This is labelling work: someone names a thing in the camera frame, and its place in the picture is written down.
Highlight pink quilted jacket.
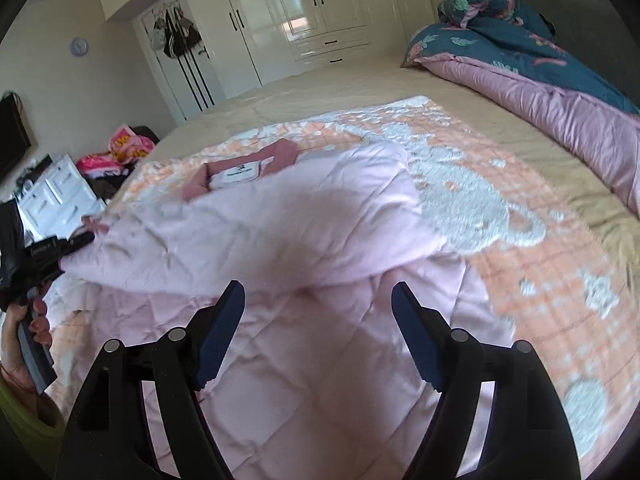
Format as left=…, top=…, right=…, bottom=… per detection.
left=45, top=140, right=512, bottom=480

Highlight white glossy wardrobe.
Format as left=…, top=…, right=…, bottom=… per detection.
left=100, top=0, right=436, bottom=101

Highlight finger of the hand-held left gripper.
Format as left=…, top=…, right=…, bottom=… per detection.
left=54, top=231, right=97, bottom=262

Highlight orange white bear blanket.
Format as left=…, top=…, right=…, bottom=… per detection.
left=42, top=95, right=621, bottom=466

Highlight hanging bags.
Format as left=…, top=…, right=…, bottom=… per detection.
left=147, top=6, right=204, bottom=59

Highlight beige bed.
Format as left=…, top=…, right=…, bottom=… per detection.
left=105, top=60, right=640, bottom=311

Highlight blue floral pink duvet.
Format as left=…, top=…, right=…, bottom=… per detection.
left=400, top=0, right=640, bottom=211

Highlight dark clothes pile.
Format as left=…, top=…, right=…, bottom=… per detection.
left=90, top=125, right=162, bottom=203

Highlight dark small clutter pile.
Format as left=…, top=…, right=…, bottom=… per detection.
left=14, top=155, right=54, bottom=197

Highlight white drawer chest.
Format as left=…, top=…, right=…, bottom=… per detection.
left=17, top=154, right=108, bottom=242

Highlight black television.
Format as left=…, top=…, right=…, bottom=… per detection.
left=0, top=91, right=32, bottom=179

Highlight pink yellow printed blanket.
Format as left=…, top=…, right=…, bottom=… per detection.
left=76, top=126, right=154, bottom=174

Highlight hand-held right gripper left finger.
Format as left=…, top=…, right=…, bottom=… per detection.
left=55, top=280, right=247, bottom=480

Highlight person's left forearm green sleeve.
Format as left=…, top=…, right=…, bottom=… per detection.
left=0, top=375, right=67, bottom=443

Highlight person's left hand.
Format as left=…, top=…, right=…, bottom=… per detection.
left=0, top=282, right=54, bottom=401

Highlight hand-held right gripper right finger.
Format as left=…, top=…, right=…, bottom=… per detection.
left=391, top=281, right=583, bottom=480

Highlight white door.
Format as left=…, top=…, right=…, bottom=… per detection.
left=132, top=0, right=227, bottom=122

